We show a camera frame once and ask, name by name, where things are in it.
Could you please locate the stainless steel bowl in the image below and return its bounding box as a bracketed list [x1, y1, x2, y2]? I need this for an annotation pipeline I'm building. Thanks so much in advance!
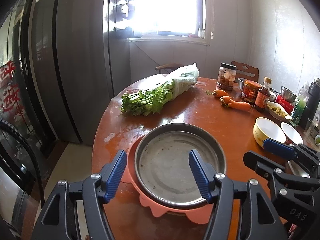
[285, 160, 310, 178]

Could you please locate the orange plastic plate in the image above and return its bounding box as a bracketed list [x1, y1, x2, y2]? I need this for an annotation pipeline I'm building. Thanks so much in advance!
[121, 135, 213, 224]

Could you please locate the metal pan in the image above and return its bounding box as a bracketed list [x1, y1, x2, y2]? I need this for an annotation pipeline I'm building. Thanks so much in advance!
[134, 123, 227, 209]

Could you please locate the red white enamel bowl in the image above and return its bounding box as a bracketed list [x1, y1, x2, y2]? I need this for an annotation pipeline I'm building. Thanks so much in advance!
[280, 122, 303, 145]

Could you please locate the drinking glass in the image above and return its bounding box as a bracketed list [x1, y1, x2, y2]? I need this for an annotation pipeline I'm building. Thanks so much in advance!
[304, 119, 319, 139]

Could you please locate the yellow enamel bowl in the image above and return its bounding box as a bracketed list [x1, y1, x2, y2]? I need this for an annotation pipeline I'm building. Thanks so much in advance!
[253, 117, 286, 148]

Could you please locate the dish with yellow food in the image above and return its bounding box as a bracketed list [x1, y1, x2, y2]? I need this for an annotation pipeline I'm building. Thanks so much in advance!
[266, 102, 293, 122]

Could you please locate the red box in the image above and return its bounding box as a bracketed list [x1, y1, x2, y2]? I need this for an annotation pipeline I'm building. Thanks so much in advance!
[275, 95, 294, 114]

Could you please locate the black thermos flask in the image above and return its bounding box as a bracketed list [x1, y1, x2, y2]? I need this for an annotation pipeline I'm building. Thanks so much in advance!
[299, 78, 320, 128]

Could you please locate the green liquid plastic bottle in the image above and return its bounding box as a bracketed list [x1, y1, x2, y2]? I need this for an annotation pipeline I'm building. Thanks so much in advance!
[290, 85, 309, 127]

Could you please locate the small steel bowl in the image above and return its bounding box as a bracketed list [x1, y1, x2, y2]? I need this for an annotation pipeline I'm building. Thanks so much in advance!
[280, 86, 296, 103]

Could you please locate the brown sauce bottle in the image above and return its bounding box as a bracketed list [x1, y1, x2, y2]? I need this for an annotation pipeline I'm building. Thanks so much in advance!
[254, 77, 272, 112]

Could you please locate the red chili sauce jar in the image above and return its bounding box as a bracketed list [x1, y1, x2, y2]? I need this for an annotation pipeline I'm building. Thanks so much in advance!
[241, 80, 262, 105]

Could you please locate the carrot near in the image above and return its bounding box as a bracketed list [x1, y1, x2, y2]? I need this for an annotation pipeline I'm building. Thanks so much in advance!
[220, 96, 252, 111]

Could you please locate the carrot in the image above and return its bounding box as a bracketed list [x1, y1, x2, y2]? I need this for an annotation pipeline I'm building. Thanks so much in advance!
[220, 96, 252, 111]
[206, 89, 228, 98]

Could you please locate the steel bowl behind jars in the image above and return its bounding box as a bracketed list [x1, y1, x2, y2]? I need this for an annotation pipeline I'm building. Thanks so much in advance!
[238, 78, 246, 91]

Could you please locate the carrot far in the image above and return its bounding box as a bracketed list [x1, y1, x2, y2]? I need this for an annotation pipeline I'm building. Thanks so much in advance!
[206, 89, 228, 98]

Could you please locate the wooden chair back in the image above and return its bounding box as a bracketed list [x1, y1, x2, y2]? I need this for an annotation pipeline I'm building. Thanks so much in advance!
[232, 61, 259, 82]

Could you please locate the wooden chair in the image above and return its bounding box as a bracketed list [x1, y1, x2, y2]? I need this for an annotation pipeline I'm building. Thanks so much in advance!
[155, 63, 184, 71]
[232, 61, 259, 82]

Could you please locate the pickle jar black lid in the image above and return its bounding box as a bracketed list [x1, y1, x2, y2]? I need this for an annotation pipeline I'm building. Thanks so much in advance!
[216, 62, 236, 91]

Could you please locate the round wooden table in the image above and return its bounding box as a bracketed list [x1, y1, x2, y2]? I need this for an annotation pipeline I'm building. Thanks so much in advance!
[91, 73, 320, 240]

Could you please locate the bagged celery bunch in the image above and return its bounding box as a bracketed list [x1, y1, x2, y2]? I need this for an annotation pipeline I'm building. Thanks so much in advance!
[120, 63, 199, 116]

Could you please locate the grey refrigerator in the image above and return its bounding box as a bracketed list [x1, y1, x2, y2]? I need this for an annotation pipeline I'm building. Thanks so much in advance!
[0, 0, 133, 205]

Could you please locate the window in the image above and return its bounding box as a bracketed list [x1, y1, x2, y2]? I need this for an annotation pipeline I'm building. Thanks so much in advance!
[103, 0, 210, 44]

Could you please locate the black cable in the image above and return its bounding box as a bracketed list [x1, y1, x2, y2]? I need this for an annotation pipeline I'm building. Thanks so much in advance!
[0, 117, 46, 207]

